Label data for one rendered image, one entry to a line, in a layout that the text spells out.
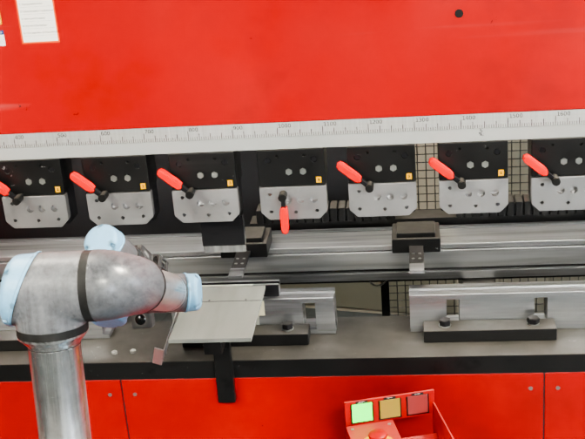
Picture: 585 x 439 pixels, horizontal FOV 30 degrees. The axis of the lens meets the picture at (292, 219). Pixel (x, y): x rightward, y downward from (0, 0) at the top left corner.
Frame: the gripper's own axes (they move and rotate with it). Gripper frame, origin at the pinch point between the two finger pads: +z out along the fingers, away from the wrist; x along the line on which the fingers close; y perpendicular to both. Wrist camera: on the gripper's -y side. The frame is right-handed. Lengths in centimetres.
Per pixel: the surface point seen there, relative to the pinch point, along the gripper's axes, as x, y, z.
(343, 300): 11, 75, 212
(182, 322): -4.7, -4.1, -0.6
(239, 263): -9.1, 18.2, 21.6
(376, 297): -3, 75, 210
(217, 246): -8.3, 17.0, 7.5
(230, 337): -17.4, -8.9, -4.0
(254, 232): -9.9, 29.4, 28.7
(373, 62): -51, 46, -19
